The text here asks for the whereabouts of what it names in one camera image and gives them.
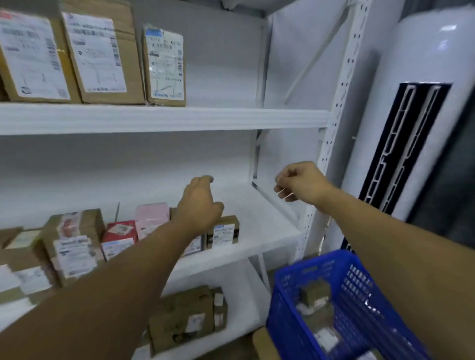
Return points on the person's left forearm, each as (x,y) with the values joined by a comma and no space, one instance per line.
(111,296)

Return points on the white standing air conditioner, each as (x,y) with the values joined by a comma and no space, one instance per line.
(400,92)

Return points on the small brown parcel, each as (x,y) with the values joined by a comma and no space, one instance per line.
(314,293)

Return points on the person's right hand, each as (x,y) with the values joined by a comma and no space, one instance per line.
(310,183)

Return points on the small brown box white label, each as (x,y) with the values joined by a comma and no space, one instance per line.
(224,231)

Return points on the large cardboard box white label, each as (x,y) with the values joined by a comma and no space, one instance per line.
(29,55)

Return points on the narrow brown cardboard box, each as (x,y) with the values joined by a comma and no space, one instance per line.
(219,309)

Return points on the person's right forearm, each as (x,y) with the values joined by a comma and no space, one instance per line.
(400,259)

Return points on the red box white label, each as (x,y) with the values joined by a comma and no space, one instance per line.
(118,239)

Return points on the cardboard box several labels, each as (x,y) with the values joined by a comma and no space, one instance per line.
(74,248)

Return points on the taped cardboard box white label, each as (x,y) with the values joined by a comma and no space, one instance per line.
(100,55)

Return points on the blue plastic basket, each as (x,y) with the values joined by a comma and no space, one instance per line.
(356,289)

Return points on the brown parcel white label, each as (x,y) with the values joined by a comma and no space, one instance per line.
(324,330)

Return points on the person's left thumb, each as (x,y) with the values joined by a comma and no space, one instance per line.
(219,212)

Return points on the small cardboard box blue-marked label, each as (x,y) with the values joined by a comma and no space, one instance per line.
(165,66)

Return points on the wide brown cardboard box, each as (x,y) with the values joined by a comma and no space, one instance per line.
(182,319)

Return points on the flat cardboard box white labels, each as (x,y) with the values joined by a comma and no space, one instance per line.
(26,270)

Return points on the person's left hand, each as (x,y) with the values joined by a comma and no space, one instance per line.
(196,207)

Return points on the white metal shelf unit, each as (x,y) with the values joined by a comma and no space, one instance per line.
(222,118)

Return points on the partly hidden labelled box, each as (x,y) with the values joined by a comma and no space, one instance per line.
(195,245)

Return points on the cardboard piece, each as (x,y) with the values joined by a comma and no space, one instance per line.
(265,346)

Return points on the pink parcel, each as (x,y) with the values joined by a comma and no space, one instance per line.
(150,218)

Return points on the person's right fingers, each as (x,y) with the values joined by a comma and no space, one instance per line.
(285,183)

